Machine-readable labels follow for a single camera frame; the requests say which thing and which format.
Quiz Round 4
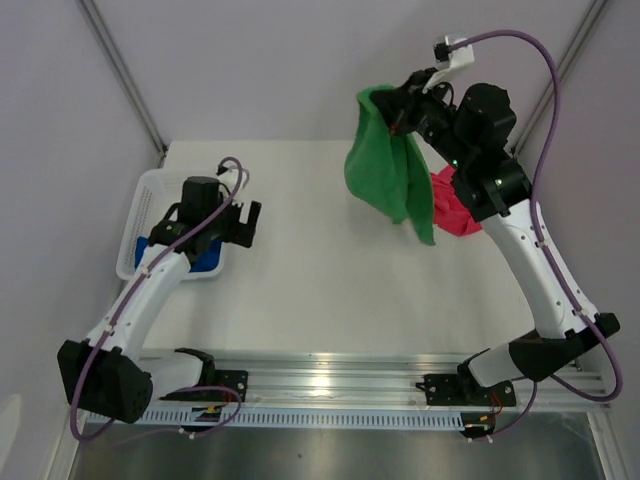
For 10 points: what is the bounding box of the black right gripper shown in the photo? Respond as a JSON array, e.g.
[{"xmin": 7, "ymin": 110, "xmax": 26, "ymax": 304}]
[{"xmin": 371, "ymin": 68, "xmax": 471, "ymax": 170}]

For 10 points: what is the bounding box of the blue microfiber towel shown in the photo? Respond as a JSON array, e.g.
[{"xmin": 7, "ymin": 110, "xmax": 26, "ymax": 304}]
[{"xmin": 134, "ymin": 236, "xmax": 223, "ymax": 279}]

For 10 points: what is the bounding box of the green microfiber towel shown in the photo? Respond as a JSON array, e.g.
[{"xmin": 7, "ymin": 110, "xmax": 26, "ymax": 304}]
[{"xmin": 344, "ymin": 84, "xmax": 436, "ymax": 246}]

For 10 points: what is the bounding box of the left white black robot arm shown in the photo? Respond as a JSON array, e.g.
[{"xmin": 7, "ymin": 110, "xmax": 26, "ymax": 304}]
[{"xmin": 57, "ymin": 167, "xmax": 261, "ymax": 423}]

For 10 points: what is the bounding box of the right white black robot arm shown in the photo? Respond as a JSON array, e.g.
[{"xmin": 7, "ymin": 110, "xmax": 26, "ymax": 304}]
[{"xmin": 370, "ymin": 68, "xmax": 620, "ymax": 404}]

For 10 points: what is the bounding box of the white plastic basket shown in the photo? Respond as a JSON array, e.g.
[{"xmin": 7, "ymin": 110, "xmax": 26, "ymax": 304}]
[{"xmin": 116, "ymin": 168, "xmax": 215, "ymax": 281}]

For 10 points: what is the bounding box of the pink microfiber towel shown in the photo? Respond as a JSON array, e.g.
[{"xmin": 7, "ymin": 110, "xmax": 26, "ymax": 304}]
[{"xmin": 431, "ymin": 166, "xmax": 482, "ymax": 237}]

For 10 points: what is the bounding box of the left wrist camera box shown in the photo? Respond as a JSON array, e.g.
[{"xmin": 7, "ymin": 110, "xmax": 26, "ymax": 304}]
[{"xmin": 217, "ymin": 167, "xmax": 250, "ymax": 191}]

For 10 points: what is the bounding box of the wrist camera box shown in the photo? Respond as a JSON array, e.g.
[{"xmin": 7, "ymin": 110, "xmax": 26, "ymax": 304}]
[
  {"xmin": 423, "ymin": 34, "xmax": 475, "ymax": 93},
  {"xmin": 217, "ymin": 167, "xmax": 250, "ymax": 191}
]

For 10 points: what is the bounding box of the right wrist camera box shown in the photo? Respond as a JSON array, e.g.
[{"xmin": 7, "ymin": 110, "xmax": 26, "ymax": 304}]
[{"xmin": 423, "ymin": 34, "xmax": 475, "ymax": 93}]

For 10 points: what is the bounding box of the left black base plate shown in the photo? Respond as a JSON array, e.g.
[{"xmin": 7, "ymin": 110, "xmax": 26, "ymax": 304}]
[{"xmin": 163, "ymin": 369, "xmax": 249, "ymax": 403}]

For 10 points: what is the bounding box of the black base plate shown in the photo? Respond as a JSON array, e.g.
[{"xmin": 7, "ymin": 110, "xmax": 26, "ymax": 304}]
[
  {"xmin": 415, "ymin": 374, "xmax": 517, "ymax": 407},
  {"xmin": 163, "ymin": 369, "xmax": 249, "ymax": 403}
]

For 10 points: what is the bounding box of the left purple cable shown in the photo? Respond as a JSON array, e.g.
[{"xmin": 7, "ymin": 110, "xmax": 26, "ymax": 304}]
[{"xmin": 68, "ymin": 157, "xmax": 251, "ymax": 446}]

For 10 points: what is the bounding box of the purple cable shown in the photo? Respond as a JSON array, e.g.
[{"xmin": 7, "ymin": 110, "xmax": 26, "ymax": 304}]
[
  {"xmin": 68, "ymin": 157, "xmax": 251, "ymax": 446},
  {"xmin": 449, "ymin": 29, "xmax": 624, "ymax": 441}
]

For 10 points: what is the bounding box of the aluminium extrusion rail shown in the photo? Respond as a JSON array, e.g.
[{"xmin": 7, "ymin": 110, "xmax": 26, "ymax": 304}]
[{"xmin": 191, "ymin": 347, "xmax": 612, "ymax": 412}]

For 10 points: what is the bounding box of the white slotted cable duct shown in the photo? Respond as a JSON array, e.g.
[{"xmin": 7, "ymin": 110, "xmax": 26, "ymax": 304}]
[{"xmin": 87, "ymin": 405, "xmax": 466, "ymax": 431}]

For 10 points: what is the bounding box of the right aluminium frame post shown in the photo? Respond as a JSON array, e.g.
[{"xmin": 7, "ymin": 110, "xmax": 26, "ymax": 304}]
[{"xmin": 511, "ymin": 0, "xmax": 614, "ymax": 156}]

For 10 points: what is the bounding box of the aluminium frame post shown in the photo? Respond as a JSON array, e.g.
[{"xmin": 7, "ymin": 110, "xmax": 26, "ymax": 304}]
[
  {"xmin": 76, "ymin": 0, "xmax": 168, "ymax": 161},
  {"xmin": 511, "ymin": 0, "xmax": 614, "ymax": 156}
]

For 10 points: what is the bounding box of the left aluminium frame post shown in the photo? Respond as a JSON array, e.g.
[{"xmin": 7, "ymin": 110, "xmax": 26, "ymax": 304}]
[{"xmin": 76, "ymin": 0, "xmax": 168, "ymax": 161}]

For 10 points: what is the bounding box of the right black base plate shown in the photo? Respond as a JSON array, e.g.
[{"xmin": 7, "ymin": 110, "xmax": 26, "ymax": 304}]
[{"xmin": 415, "ymin": 374, "xmax": 517, "ymax": 407}]

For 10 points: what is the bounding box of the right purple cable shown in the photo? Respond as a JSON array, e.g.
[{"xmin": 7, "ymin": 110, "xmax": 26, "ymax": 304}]
[{"xmin": 449, "ymin": 29, "xmax": 624, "ymax": 441}]

